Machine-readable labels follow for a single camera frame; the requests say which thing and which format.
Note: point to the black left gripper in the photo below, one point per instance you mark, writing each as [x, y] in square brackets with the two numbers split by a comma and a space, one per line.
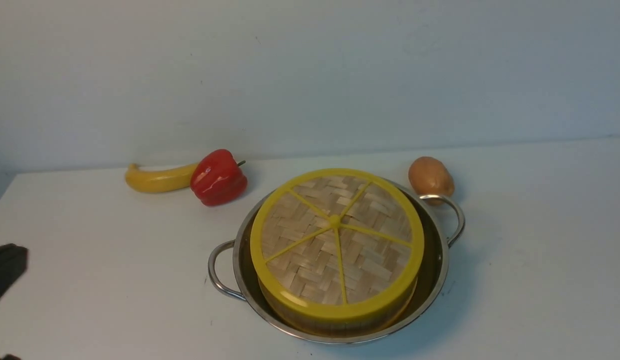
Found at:
[13, 264]

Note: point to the bamboo steamer basket yellow rim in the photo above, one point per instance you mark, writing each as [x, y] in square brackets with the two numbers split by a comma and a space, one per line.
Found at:
[342, 328]

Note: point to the woven bamboo steamer lid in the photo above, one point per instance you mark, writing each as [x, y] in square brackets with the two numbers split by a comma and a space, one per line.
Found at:
[337, 243]

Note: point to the stainless steel pot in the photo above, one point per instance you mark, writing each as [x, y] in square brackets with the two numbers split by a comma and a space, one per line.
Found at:
[432, 274]

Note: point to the yellow banana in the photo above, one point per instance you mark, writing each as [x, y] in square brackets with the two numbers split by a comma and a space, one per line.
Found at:
[163, 181]

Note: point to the red bell pepper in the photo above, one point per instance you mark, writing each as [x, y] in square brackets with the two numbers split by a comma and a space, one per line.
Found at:
[218, 179]

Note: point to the brown potato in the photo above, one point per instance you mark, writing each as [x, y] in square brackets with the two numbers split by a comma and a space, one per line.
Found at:
[428, 175]

